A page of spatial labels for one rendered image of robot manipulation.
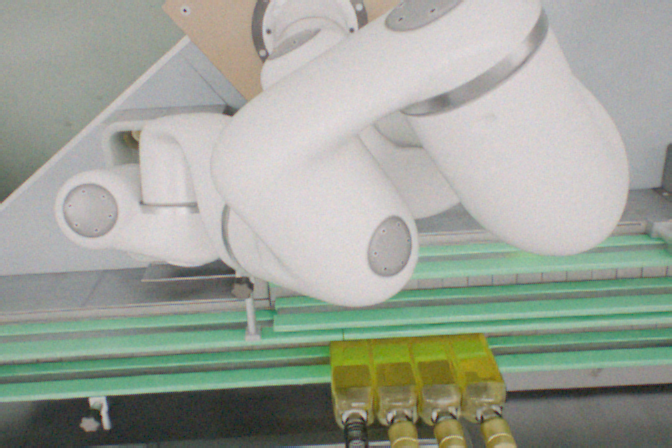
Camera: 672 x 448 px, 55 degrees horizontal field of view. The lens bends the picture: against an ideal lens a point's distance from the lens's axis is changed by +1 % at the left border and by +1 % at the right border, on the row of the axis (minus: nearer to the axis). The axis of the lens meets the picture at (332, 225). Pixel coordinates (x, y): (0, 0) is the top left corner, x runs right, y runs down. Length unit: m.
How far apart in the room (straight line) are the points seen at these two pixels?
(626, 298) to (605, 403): 0.23
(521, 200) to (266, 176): 0.13
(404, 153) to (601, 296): 0.58
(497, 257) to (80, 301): 0.64
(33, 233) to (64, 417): 0.32
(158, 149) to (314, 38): 0.17
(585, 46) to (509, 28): 0.77
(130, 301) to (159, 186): 0.48
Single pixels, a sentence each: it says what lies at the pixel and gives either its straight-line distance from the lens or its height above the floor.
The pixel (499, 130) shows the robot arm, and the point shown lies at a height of 1.43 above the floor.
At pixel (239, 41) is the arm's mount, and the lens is 0.90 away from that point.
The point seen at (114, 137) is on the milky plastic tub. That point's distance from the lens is 0.99.
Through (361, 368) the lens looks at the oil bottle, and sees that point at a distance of 0.88.
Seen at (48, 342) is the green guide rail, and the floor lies 0.94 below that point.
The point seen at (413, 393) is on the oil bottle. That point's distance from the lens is 0.85.
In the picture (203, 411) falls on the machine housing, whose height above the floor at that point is 0.87.
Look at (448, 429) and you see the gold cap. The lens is 0.82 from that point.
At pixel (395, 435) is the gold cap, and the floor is 1.14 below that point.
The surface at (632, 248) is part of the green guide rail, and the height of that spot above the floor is 0.92.
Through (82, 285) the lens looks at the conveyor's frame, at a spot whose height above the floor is 0.81.
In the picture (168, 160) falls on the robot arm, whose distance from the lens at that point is 0.59.
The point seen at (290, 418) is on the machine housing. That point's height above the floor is 0.90.
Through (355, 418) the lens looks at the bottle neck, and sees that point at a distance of 0.83.
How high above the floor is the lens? 1.73
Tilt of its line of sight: 65 degrees down
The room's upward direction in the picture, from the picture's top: 176 degrees clockwise
